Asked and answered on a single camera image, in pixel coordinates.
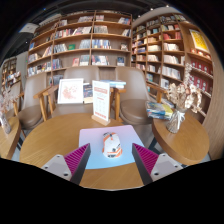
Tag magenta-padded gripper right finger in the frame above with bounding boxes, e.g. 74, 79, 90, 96
131, 142, 184, 186

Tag glass vase with dried flowers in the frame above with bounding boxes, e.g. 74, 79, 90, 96
0, 85, 19, 135
165, 63, 203, 135

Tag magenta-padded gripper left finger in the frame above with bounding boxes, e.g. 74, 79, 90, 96
41, 143, 92, 186

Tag pink and blue mouse pad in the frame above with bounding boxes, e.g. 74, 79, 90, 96
78, 124, 146, 170

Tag dark upright book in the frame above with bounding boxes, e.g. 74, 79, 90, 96
82, 82, 94, 105

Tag stack of colourful books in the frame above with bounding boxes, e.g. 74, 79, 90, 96
145, 99, 175, 121

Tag white and orange computer mouse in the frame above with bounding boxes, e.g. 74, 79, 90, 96
101, 131, 123, 159

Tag curved wooden bookshelf unit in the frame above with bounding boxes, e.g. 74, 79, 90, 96
130, 13, 224, 118

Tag white sign on wooden base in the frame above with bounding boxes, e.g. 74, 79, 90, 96
91, 79, 112, 127

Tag distant wooden bookshelf unit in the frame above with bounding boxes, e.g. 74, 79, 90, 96
1, 56, 22, 91

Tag white framed floral picture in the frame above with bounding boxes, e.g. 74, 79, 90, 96
56, 77, 85, 105

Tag flat stack of blue books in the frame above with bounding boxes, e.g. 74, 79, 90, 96
99, 79, 127, 90

